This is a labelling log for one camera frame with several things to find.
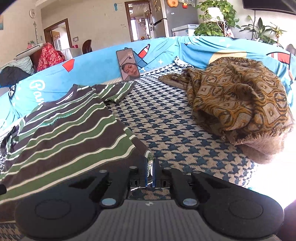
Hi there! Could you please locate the green brown striped t-shirt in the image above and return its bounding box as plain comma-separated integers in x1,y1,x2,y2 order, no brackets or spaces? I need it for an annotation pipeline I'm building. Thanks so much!
1,82,154,222

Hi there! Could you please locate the brown patterned blanket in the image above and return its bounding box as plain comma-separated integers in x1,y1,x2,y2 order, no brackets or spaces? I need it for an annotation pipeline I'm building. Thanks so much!
159,57,294,164

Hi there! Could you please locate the blue white houndstooth sofa cover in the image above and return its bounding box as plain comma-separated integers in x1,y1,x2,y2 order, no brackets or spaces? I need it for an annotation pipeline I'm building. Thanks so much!
0,60,258,241

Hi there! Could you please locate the dark jacket with blue lining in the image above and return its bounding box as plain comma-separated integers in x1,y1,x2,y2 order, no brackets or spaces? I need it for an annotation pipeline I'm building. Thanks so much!
0,66,30,88

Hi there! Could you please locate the smartphone with lit screen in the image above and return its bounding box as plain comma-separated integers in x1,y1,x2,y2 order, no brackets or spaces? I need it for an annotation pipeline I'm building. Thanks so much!
116,48,140,81

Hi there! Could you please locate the striped light green pillow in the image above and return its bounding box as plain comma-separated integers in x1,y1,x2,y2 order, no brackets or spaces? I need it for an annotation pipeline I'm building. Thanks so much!
0,56,34,75

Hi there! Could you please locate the red floral cloth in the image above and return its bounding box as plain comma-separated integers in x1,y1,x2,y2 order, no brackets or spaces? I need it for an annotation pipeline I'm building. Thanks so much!
37,43,65,72

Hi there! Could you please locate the dark wooden chair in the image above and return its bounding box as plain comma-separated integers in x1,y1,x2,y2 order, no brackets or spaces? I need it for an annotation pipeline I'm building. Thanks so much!
82,40,92,54

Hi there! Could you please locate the tall leafy houseplant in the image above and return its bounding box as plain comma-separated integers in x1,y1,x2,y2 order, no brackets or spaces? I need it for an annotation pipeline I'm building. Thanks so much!
240,15,285,48

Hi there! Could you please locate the white chest freezer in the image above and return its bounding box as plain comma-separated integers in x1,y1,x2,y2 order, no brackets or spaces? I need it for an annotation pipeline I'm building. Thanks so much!
171,24,199,37

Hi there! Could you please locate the green leafy potted plant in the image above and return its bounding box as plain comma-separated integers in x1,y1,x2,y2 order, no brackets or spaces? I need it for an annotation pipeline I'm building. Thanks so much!
194,1,240,37

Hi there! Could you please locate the silver refrigerator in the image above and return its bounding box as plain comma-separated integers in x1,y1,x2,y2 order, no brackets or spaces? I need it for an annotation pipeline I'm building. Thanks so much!
150,0,201,39

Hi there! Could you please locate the round wall clock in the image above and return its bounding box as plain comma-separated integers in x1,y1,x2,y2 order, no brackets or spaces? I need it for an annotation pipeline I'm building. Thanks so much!
29,9,36,19

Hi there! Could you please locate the brown wooden door frame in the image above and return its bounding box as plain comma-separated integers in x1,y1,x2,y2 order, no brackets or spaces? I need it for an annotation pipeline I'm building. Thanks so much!
125,1,153,42

